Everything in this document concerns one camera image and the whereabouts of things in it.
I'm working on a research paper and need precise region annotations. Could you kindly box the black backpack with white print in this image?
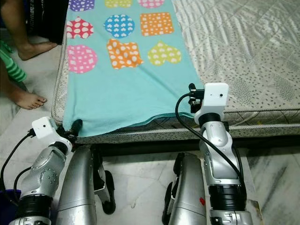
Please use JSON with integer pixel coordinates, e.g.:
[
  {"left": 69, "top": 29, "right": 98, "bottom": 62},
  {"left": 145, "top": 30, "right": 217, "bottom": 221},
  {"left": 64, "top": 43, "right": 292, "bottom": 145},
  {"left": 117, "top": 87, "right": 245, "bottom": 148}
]
[{"left": 28, "top": 0, "right": 70, "bottom": 45}]

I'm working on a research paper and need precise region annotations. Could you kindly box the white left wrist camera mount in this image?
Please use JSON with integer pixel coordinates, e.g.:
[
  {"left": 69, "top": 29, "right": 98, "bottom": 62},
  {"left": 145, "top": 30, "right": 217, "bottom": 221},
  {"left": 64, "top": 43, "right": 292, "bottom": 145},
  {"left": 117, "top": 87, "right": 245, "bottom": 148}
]
[{"left": 32, "top": 117, "right": 72, "bottom": 153}]

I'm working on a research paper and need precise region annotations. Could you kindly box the teal blanket with colourful shapes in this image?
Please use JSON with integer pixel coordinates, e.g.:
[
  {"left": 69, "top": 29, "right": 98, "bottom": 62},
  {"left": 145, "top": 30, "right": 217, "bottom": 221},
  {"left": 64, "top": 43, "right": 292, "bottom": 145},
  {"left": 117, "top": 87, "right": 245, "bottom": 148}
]
[{"left": 63, "top": 0, "right": 205, "bottom": 138}]

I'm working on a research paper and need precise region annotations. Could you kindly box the green striped cloth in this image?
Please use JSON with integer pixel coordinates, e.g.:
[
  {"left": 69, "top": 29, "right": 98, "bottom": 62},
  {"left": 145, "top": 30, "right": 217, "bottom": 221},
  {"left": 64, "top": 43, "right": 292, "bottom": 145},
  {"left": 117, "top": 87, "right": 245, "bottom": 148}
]
[{"left": 0, "top": 40, "right": 28, "bottom": 84}]

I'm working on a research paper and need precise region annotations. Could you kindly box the silver right robot leg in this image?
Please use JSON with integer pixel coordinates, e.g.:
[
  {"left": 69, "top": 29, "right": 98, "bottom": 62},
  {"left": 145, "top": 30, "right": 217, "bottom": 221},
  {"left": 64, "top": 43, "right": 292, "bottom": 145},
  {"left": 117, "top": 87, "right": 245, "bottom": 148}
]
[{"left": 162, "top": 152, "right": 210, "bottom": 225}]

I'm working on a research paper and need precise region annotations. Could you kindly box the silver robot leg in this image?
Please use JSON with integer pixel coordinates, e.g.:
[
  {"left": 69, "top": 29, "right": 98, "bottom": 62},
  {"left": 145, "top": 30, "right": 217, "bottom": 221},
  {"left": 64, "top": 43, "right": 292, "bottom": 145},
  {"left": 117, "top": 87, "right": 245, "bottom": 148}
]
[
  {"left": 162, "top": 152, "right": 210, "bottom": 225},
  {"left": 56, "top": 146, "right": 116, "bottom": 225}
]

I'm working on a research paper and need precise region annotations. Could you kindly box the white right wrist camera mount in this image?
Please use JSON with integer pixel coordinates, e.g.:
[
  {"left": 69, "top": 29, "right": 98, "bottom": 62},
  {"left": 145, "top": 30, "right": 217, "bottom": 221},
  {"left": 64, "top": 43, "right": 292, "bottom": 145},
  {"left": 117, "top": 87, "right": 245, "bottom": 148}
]
[{"left": 195, "top": 82, "right": 230, "bottom": 124}]

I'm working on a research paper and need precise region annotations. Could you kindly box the thick quilted dotted mattress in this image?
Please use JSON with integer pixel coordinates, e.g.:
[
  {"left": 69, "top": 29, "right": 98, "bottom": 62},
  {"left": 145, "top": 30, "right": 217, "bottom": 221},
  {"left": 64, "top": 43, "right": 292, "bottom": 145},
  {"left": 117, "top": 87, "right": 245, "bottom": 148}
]
[{"left": 52, "top": 0, "right": 300, "bottom": 132}]

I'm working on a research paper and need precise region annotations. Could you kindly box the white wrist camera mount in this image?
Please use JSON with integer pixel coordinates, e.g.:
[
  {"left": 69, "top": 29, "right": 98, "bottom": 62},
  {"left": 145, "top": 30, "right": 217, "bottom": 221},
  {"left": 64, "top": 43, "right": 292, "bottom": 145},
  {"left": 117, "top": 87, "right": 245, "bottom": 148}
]
[
  {"left": 195, "top": 82, "right": 230, "bottom": 124},
  {"left": 32, "top": 117, "right": 72, "bottom": 153}
]

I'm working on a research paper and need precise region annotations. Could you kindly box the thin dotted mattress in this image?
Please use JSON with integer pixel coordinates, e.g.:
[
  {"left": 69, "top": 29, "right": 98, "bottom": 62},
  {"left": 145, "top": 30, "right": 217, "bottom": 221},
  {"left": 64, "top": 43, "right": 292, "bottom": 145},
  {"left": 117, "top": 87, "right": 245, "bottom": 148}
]
[{"left": 75, "top": 123, "right": 300, "bottom": 144}]

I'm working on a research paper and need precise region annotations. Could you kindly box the silver left robot leg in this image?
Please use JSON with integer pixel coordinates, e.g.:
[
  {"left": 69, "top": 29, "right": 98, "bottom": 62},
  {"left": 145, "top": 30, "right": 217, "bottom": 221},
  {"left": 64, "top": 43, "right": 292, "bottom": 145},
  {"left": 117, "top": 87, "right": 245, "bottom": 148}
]
[{"left": 56, "top": 146, "right": 116, "bottom": 225}]

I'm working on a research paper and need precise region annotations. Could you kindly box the purple bucket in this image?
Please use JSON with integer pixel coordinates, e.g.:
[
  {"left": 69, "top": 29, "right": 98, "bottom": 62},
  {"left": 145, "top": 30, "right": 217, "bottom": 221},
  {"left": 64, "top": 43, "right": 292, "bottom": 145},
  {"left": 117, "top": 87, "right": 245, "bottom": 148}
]
[{"left": 0, "top": 189, "right": 24, "bottom": 225}]

